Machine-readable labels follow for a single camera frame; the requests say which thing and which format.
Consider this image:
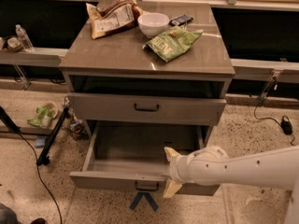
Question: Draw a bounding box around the black floor cable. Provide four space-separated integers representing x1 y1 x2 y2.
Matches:
0 106 64 224

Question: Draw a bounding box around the grey drawer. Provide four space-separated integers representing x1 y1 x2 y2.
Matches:
68 92 226 126
69 120 221 197

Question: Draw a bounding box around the green white bag on floor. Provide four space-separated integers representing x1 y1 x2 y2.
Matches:
27 101 58 129

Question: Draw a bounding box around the small blue floor item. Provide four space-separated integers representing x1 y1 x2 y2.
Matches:
35 136 47 147

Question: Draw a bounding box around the white bowl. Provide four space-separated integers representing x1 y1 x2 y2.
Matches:
137 12 169 38

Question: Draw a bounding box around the grey drawer cabinet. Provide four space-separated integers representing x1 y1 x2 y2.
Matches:
59 2 235 143

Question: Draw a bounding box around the black power adapter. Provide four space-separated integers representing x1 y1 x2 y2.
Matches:
280 116 292 134

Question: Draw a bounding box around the grey top drawer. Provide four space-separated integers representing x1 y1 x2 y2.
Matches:
68 92 226 126

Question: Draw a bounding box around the dark blue snack packet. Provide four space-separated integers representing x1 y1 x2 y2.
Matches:
169 15 193 26

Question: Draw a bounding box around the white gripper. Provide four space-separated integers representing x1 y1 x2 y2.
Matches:
162 146 206 200

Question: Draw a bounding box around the clear water bottle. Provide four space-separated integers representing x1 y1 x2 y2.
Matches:
15 24 34 51

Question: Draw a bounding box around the blue tape cross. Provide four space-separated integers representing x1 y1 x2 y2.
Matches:
128 191 159 213

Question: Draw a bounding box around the green chip bag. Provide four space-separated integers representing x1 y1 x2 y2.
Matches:
143 25 203 63

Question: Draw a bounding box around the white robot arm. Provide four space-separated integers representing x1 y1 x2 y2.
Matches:
164 146 299 224

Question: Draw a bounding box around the black tripod leg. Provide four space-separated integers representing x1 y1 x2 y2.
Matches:
36 107 69 166

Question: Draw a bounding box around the brown chip bag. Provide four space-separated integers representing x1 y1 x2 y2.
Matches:
86 0 144 39

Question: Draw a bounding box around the brown item on ledge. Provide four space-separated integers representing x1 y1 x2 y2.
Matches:
0 36 22 52

